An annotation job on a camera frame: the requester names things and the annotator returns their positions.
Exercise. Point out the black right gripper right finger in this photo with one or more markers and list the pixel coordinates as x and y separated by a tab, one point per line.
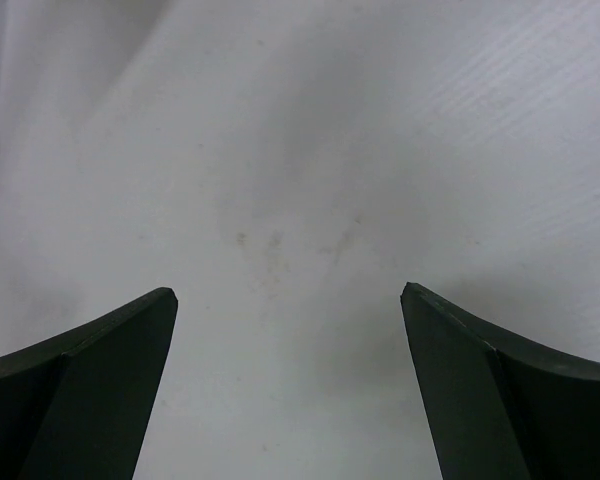
498	405

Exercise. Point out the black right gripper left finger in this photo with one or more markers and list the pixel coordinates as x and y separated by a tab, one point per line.
77	405

